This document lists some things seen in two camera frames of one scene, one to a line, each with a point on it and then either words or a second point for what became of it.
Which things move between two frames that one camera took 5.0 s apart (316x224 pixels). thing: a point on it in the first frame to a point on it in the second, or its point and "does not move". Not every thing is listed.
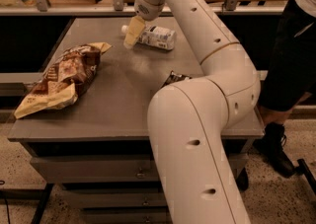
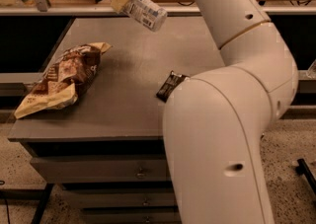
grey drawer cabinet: (99, 147) does not move
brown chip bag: (65, 79) does not move
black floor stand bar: (41, 194) does not move
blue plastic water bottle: (156, 36) to (139, 8)
